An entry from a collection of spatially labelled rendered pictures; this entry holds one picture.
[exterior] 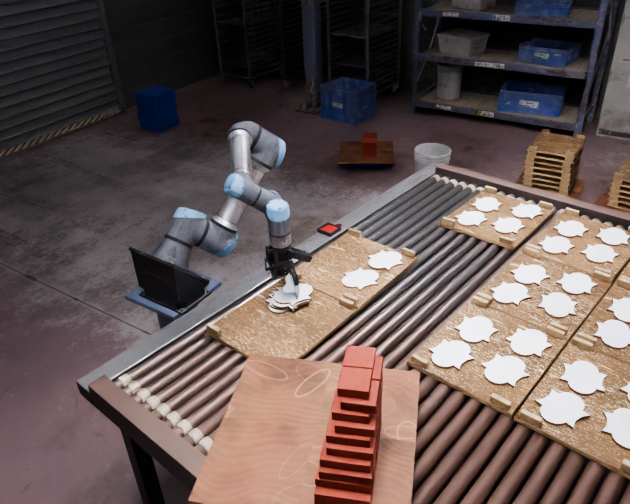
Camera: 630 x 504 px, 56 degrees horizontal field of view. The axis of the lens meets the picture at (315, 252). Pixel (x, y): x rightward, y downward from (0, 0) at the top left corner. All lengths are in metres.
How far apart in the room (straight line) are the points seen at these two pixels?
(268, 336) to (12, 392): 1.89
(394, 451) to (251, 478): 0.35
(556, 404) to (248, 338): 0.97
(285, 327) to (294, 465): 0.66
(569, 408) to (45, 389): 2.62
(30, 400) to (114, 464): 0.70
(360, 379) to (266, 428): 0.37
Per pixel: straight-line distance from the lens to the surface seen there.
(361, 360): 1.34
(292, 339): 1.98
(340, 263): 2.34
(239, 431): 1.58
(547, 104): 6.50
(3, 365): 3.78
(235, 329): 2.05
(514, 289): 2.26
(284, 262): 2.04
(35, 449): 3.22
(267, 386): 1.68
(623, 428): 1.85
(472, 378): 1.88
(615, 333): 2.16
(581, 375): 1.96
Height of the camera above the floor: 2.22
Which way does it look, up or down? 32 degrees down
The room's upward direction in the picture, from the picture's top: 3 degrees counter-clockwise
